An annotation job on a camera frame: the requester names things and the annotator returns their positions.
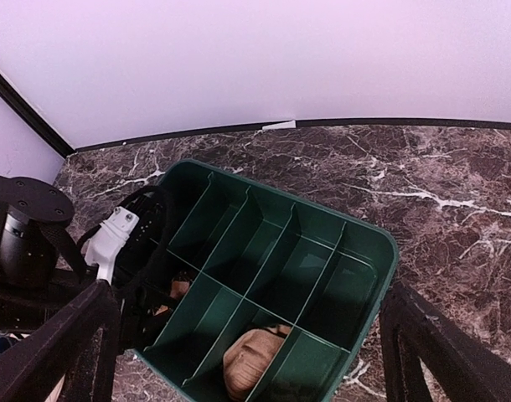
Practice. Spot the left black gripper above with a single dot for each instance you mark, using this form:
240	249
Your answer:
143	276

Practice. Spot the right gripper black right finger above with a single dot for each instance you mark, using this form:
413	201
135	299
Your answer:
414	333

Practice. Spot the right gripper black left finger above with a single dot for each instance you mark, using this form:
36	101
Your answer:
78	345

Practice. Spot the green divided plastic tray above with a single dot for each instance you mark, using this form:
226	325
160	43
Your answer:
264	257

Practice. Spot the tan brown sock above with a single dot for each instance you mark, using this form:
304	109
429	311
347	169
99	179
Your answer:
247	359

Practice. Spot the brown argyle sock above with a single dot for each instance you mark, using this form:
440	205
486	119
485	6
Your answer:
178	288

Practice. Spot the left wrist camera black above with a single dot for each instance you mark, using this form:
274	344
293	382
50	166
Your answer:
28	206

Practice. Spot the left black frame post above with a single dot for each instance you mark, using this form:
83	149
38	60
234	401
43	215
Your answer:
33	120

